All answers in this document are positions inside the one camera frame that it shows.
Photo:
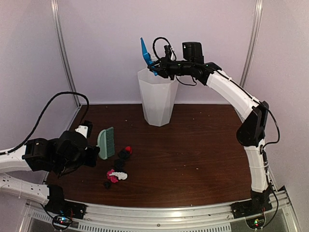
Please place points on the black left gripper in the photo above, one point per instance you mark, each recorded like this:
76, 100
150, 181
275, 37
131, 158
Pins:
92, 151

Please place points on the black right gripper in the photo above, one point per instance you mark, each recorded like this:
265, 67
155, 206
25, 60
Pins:
164, 69

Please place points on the blue plastic dustpan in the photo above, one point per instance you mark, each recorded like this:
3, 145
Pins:
145, 53

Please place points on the mint green hand brush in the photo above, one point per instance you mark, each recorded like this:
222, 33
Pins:
105, 142

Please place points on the large pink paper scrap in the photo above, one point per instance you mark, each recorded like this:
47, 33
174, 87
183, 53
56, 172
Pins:
111, 177

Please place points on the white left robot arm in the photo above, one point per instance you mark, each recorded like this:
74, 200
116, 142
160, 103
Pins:
61, 156

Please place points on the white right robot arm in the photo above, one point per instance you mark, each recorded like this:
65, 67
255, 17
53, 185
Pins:
211, 75

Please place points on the long white paper scrap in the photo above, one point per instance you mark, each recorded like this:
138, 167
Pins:
153, 58

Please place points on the translucent white waste bin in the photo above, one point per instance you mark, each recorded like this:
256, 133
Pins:
157, 96

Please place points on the black crumpled paper scrap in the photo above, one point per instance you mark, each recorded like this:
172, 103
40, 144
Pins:
118, 165

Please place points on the long black paper scrap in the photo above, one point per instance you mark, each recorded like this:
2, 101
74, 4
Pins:
124, 154

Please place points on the small black paper ball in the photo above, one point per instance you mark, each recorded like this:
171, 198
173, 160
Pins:
107, 185

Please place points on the small red paper scrap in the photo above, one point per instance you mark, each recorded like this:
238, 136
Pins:
129, 149

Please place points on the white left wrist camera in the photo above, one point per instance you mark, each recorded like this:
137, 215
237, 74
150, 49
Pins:
85, 129

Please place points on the aluminium left frame rail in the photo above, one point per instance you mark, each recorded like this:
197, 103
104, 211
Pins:
65, 60

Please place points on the aluminium frame rail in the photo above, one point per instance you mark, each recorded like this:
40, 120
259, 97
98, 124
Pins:
65, 60
248, 55

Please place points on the aluminium right frame rail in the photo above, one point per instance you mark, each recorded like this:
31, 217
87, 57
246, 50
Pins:
248, 55

